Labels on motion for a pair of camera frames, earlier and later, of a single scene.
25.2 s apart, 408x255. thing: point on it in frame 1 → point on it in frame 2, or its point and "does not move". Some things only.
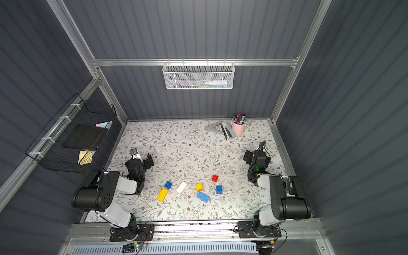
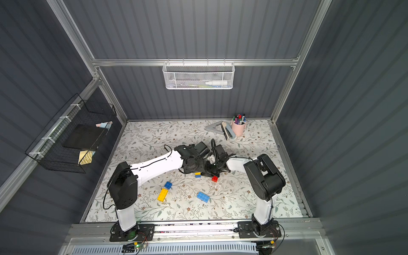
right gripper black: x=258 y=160 → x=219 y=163
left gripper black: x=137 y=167 → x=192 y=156
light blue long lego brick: x=202 y=196 does not move
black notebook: x=84 y=136 does not move
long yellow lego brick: x=162 y=195 does not move
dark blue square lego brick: x=168 y=185 does not move
